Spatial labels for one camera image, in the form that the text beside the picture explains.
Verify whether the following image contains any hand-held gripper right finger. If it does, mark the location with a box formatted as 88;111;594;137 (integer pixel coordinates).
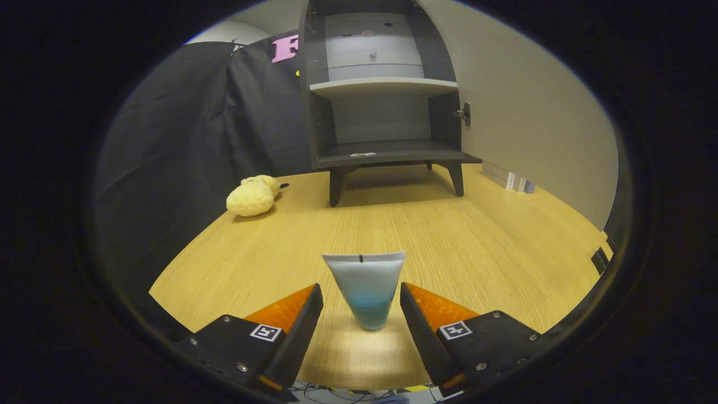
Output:
399;282;553;396

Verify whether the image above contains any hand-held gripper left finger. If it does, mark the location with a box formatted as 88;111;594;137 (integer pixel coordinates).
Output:
179;283;325;396

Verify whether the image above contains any white and blue tube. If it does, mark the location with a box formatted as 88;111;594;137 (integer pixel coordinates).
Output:
322;251;406;332

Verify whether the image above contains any beige cabinet door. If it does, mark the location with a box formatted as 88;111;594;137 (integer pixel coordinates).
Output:
418;0;619;231

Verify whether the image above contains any yellow plush toy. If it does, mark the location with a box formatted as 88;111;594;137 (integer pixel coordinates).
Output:
226;175;281;217

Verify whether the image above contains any black backdrop cloth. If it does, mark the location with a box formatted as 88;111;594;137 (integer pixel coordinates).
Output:
93;31;315;315

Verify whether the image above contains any white cabinet shelf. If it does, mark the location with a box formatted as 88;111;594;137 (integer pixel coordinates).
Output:
309;77;458;100

